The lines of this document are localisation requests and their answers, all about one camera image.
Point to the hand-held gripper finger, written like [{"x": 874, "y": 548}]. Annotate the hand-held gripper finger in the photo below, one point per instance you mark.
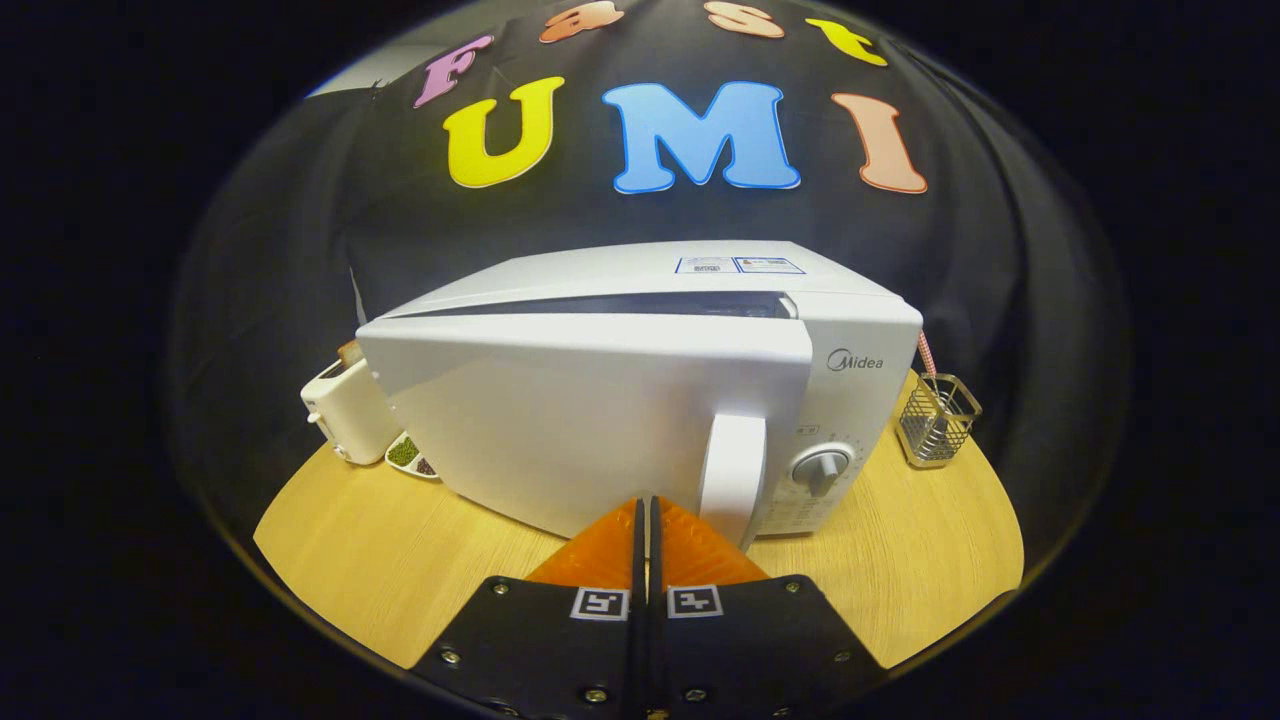
[
  {"x": 657, "y": 650},
  {"x": 638, "y": 650}
]

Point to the white microwave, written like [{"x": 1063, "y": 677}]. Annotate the white microwave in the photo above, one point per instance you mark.
[{"x": 560, "y": 420}]

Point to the white snack dish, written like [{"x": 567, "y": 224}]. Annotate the white snack dish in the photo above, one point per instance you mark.
[{"x": 403, "y": 452}]

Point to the white toaster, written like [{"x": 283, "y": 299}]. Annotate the white toaster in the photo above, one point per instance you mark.
[{"x": 350, "y": 410}]

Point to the pink striped straw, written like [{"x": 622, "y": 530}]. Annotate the pink striped straw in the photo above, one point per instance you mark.
[{"x": 926, "y": 355}]

